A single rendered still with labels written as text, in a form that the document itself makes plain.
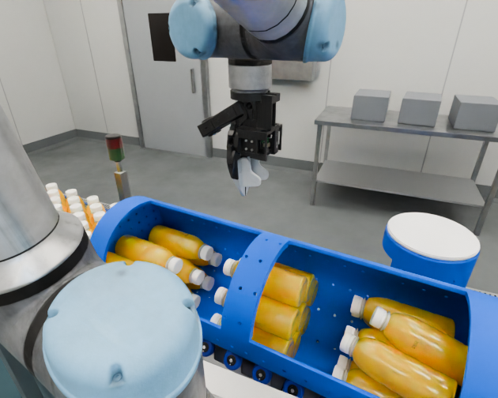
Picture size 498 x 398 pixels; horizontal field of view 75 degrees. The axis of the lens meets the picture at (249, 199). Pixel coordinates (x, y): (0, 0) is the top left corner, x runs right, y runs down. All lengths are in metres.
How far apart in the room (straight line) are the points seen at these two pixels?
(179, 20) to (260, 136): 0.22
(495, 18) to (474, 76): 0.49
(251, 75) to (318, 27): 0.20
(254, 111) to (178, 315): 0.41
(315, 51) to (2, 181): 0.33
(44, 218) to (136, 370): 0.16
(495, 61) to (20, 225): 3.93
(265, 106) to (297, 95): 3.49
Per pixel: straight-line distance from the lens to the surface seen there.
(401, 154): 4.10
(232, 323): 0.68
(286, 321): 0.70
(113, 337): 0.27
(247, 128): 0.59
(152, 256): 0.85
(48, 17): 6.13
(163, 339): 0.27
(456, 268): 1.18
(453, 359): 0.70
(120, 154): 1.45
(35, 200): 0.33
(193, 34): 0.46
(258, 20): 0.35
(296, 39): 0.40
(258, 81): 0.57
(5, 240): 0.33
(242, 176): 0.63
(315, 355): 0.86
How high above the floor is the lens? 1.64
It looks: 28 degrees down
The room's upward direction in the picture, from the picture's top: straight up
